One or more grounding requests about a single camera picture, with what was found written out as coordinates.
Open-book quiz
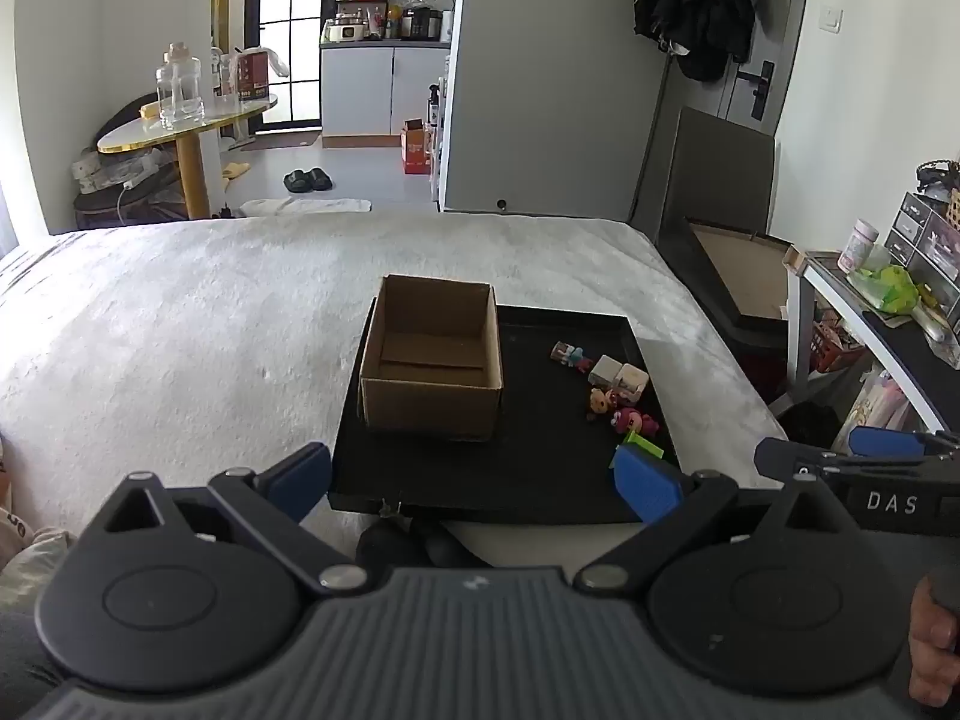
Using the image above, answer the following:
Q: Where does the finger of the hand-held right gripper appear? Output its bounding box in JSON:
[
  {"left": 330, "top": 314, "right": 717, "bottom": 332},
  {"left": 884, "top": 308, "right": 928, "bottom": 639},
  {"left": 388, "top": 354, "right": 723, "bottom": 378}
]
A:
[
  {"left": 754, "top": 436, "right": 835, "bottom": 481},
  {"left": 850, "top": 426, "right": 960, "bottom": 460}
]

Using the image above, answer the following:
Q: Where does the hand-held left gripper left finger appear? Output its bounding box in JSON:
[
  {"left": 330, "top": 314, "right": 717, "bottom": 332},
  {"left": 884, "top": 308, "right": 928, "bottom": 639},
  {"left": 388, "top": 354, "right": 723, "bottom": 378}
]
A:
[{"left": 101, "top": 442, "right": 374, "bottom": 598}]

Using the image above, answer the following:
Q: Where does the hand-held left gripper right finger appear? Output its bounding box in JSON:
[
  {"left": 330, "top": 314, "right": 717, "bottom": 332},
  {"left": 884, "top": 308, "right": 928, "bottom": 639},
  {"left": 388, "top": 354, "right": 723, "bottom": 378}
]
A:
[{"left": 574, "top": 444, "right": 863, "bottom": 595}]

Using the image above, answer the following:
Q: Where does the green charger plug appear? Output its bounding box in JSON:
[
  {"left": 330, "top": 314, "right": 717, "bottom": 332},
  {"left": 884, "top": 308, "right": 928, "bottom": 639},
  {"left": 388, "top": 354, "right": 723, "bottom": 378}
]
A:
[{"left": 621, "top": 431, "right": 667, "bottom": 462}]

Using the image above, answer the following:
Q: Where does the black tray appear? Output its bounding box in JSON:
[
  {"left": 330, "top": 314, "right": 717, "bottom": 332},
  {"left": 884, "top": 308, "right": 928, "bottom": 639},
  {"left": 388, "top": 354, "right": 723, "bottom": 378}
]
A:
[{"left": 328, "top": 298, "right": 683, "bottom": 526}]

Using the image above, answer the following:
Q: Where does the brown cardboard box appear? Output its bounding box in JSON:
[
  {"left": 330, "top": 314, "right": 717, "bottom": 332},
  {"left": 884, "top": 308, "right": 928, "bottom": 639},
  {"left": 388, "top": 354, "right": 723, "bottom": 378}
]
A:
[{"left": 358, "top": 274, "right": 505, "bottom": 442}]

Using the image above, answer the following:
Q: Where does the person's right hand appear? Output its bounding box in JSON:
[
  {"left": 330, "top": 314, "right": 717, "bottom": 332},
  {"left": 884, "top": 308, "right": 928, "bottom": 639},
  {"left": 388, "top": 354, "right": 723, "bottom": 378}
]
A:
[{"left": 909, "top": 577, "right": 960, "bottom": 707}]

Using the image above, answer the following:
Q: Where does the pink white shopping bag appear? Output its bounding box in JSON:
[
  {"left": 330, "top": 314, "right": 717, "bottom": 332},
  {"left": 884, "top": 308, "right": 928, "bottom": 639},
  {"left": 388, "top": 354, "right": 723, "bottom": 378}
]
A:
[{"left": 840, "top": 367, "right": 920, "bottom": 451}]

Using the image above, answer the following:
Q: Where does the black bag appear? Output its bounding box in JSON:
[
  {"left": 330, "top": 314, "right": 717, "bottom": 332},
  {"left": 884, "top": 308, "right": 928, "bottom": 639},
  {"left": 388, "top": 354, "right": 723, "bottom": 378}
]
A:
[{"left": 776, "top": 397, "right": 845, "bottom": 447}]

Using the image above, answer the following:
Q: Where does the white side table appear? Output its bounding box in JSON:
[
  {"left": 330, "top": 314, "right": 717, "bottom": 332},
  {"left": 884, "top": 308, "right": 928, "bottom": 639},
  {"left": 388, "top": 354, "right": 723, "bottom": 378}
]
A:
[{"left": 784, "top": 247, "right": 960, "bottom": 436}]

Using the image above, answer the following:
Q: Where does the red basket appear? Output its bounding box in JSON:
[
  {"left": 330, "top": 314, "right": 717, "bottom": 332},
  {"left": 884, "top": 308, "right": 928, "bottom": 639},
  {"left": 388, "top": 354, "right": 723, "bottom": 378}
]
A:
[{"left": 814, "top": 322, "right": 867, "bottom": 374}]

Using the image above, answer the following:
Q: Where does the green plastic bag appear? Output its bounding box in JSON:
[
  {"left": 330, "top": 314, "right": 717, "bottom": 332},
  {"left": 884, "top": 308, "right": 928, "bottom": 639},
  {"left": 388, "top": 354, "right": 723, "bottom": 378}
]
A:
[{"left": 847, "top": 264, "right": 920, "bottom": 316}]

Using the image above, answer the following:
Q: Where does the black framed brown board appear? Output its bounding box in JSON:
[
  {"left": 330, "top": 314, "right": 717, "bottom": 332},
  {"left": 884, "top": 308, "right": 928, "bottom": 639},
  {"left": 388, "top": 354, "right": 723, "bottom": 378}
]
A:
[{"left": 658, "top": 217, "right": 807, "bottom": 350}]

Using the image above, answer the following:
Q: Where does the white pink bottle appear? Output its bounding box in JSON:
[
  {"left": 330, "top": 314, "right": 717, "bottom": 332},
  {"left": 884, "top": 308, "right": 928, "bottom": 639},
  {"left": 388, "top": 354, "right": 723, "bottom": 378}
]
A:
[{"left": 838, "top": 220, "right": 880, "bottom": 273}]

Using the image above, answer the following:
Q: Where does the grey drawer organizer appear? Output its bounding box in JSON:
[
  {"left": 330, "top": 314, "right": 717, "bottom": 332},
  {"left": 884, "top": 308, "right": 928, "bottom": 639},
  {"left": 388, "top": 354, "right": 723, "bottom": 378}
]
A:
[{"left": 885, "top": 191, "right": 960, "bottom": 286}]

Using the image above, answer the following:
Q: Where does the white floor towel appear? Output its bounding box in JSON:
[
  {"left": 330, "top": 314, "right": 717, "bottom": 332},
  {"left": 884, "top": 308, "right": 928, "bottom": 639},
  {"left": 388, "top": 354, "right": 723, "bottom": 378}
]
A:
[{"left": 240, "top": 197, "right": 372, "bottom": 217}]

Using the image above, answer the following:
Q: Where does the beige printed cloth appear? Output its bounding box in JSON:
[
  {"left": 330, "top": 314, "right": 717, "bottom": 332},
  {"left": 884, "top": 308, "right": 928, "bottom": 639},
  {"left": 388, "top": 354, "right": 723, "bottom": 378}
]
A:
[{"left": 0, "top": 502, "right": 72, "bottom": 612}]

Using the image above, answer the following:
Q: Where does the grey leaning board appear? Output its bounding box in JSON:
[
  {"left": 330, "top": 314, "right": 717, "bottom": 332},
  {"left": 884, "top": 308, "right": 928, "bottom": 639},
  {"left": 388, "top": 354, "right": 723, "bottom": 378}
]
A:
[{"left": 636, "top": 106, "right": 776, "bottom": 241}]

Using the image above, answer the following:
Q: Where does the dark chair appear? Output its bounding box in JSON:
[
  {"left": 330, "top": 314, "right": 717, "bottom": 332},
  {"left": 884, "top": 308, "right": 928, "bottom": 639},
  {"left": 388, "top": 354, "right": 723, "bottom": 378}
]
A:
[{"left": 73, "top": 94, "right": 226, "bottom": 230}]

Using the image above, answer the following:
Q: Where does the round gold-rimmed table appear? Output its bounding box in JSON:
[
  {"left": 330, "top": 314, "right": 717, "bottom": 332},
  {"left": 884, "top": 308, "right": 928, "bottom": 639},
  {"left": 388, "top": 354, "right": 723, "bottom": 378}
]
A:
[{"left": 97, "top": 94, "right": 278, "bottom": 220}]

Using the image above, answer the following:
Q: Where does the white power strip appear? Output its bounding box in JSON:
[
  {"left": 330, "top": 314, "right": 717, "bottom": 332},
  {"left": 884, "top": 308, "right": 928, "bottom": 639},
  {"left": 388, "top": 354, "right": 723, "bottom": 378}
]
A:
[{"left": 75, "top": 150, "right": 162, "bottom": 192}]

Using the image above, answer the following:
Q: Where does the coat stand pole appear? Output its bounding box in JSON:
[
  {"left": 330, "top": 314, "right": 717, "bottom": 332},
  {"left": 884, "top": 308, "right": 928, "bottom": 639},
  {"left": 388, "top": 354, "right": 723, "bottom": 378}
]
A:
[{"left": 636, "top": 52, "right": 672, "bottom": 212}]

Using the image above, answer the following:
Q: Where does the orange carton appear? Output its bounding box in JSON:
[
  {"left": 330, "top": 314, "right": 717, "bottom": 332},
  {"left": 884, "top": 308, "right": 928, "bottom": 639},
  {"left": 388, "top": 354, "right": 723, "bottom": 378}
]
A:
[{"left": 400, "top": 118, "right": 430, "bottom": 176}]

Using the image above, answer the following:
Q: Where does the white kitchen cabinet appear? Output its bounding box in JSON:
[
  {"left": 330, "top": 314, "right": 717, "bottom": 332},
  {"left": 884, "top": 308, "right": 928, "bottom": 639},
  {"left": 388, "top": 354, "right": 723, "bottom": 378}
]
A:
[{"left": 320, "top": 41, "right": 452, "bottom": 140}]

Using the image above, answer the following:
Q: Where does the large clear glass jar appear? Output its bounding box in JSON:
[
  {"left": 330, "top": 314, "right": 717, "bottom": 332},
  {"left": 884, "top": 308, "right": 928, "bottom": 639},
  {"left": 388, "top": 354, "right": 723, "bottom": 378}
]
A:
[{"left": 156, "top": 43, "right": 207, "bottom": 130}]

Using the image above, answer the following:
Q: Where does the red brown canister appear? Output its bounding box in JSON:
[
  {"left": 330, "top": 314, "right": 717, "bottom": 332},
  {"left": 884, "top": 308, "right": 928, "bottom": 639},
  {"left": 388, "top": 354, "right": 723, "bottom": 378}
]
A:
[{"left": 236, "top": 49, "right": 271, "bottom": 102}]

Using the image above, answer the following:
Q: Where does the grey door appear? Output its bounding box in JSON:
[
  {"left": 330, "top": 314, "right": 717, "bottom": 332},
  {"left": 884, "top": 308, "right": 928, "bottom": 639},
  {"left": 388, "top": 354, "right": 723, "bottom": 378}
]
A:
[{"left": 720, "top": 0, "right": 815, "bottom": 140}]

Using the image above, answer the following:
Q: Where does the black framed glass door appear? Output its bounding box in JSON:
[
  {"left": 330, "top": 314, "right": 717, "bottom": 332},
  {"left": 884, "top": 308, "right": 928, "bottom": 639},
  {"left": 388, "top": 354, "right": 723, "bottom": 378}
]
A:
[{"left": 244, "top": 0, "right": 325, "bottom": 128}]

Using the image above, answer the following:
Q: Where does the black hanging jacket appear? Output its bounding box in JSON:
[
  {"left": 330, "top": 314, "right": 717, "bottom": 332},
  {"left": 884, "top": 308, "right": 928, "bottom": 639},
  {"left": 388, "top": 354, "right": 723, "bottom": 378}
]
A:
[{"left": 632, "top": 0, "right": 757, "bottom": 83}]

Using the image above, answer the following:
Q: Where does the black door handle lock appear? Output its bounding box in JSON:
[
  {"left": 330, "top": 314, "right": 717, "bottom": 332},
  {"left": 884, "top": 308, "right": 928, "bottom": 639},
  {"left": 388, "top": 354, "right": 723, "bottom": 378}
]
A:
[{"left": 739, "top": 60, "right": 773, "bottom": 119}]

